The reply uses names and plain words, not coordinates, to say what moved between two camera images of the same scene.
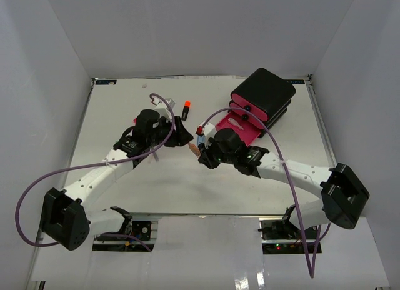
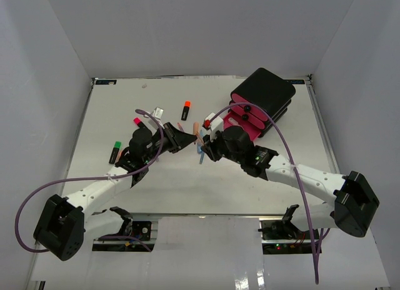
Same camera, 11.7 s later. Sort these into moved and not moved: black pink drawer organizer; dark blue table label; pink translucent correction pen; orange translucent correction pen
Moved: orange translucent correction pen
Not moved: pink translucent correction pen; dark blue table label; black pink drawer organizer
